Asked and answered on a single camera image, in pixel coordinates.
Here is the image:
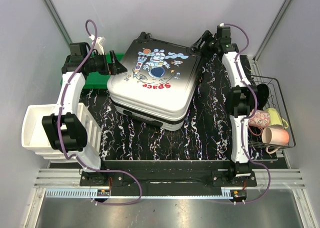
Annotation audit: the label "yellow mug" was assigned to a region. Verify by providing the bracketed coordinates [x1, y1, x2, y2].
[266, 108, 289, 129]

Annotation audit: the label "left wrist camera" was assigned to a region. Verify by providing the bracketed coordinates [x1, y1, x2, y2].
[69, 42, 88, 63]

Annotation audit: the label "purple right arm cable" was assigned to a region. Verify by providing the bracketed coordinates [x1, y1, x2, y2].
[224, 23, 273, 205]

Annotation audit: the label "peach pink mug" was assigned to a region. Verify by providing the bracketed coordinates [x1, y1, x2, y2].
[261, 127, 290, 154]

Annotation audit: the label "aluminium rail frame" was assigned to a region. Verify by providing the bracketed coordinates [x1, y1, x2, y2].
[23, 0, 320, 228]

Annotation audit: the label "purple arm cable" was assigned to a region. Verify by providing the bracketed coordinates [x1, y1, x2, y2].
[224, 23, 273, 205]
[56, 19, 144, 205]

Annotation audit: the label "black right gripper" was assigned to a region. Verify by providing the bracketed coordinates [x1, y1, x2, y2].
[189, 30, 218, 61]

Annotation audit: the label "white stacked storage bins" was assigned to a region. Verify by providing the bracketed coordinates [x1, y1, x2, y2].
[21, 103, 102, 163]

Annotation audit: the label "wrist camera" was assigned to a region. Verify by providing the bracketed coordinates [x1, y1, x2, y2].
[215, 26, 231, 39]
[69, 42, 88, 63]

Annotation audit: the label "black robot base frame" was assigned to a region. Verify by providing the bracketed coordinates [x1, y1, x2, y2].
[80, 160, 257, 193]

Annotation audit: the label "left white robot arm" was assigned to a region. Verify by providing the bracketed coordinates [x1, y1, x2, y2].
[41, 51, 127, 186]

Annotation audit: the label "black round object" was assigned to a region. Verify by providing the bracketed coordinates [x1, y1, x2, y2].
[256, 83, 270, 110]

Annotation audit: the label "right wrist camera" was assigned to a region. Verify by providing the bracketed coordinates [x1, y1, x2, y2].
[215, 26, 231, 39]

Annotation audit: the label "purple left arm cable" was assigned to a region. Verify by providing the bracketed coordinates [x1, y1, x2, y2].
[56, 19, 144, 205]

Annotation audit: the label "space astronaut hard-shell suitcase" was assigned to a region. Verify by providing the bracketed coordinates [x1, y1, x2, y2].
[107, 32, 201, 131]

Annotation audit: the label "white cable duct strip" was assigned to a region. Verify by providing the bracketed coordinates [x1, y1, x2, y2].
[45, 188, 239, 199]

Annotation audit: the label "green plastic tray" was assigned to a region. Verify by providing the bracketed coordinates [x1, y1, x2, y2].
[60, 53, 126, 89]

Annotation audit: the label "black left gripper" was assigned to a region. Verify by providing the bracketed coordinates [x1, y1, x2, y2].
[85, 51, 128, 76]

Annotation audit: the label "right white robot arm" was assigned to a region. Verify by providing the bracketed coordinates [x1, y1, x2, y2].
[201, 26, 258, 186]

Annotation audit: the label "pink patterned mug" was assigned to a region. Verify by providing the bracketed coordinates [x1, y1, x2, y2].
[248, 110, 271, 136]

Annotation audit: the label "black wire basket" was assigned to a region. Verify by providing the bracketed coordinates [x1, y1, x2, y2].
[249, 75, 296, 153]

